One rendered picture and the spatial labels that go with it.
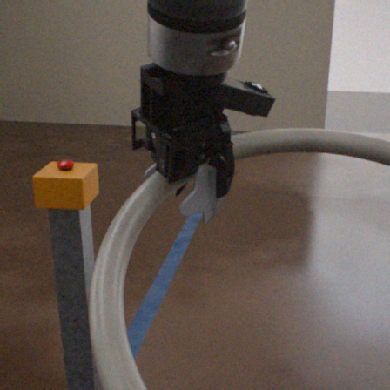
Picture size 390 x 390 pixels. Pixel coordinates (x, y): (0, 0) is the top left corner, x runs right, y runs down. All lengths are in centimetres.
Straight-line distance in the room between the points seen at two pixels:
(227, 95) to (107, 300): 24
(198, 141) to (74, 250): 81
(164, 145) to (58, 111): 632
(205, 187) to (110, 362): 24
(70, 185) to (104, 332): 79
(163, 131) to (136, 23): 581
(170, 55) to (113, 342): 25
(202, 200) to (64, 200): 67
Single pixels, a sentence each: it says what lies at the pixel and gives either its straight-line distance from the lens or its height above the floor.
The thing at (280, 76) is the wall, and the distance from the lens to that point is 609.
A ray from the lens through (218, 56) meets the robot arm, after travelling 48.
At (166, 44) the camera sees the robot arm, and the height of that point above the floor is 142.
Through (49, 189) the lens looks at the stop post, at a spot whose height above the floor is 105.
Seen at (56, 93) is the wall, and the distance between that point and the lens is 679.
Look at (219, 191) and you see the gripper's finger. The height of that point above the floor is 125.
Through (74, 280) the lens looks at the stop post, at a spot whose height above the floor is 80.
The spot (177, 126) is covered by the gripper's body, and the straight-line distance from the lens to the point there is 52.
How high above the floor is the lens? 145
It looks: 20 degrees down
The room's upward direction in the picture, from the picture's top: straight up
